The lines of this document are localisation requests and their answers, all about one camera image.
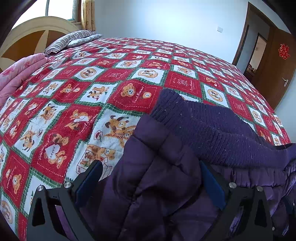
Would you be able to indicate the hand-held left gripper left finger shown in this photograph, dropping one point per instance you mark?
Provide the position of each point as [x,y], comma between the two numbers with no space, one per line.
[89,183]

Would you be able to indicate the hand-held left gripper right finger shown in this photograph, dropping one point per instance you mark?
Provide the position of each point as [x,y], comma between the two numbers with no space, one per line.
[214,187]

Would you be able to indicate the purple padded jacket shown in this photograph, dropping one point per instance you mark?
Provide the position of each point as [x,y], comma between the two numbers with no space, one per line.
[161,185]

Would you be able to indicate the red bear-print bed sheet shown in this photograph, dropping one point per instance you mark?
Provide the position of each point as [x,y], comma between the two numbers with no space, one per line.
[69,92]

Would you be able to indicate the brown wooden door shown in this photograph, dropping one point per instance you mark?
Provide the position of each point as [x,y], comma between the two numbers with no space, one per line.
[272,76]

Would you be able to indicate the pink folded quilt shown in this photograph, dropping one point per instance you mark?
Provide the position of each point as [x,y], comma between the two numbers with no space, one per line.
[13,76]

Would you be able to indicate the striped pillow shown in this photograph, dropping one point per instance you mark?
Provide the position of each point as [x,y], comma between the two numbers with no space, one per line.
[67,40]

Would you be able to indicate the red paper door decoration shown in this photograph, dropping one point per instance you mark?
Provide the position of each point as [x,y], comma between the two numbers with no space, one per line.
[284,51]

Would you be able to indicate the wooden bed headboard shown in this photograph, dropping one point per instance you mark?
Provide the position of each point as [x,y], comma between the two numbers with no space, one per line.
[23,44]

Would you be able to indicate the narrow yellow floral curtain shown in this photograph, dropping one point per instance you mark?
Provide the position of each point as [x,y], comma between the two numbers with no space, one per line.
[89,16]

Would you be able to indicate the window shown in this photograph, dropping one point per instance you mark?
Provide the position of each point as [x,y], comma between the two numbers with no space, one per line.
[60,9]

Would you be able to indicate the brown door frame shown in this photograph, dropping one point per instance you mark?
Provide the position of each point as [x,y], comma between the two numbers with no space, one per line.
[241,41]

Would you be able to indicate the white light switch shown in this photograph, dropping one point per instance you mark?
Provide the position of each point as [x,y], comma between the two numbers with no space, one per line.
[220,28]

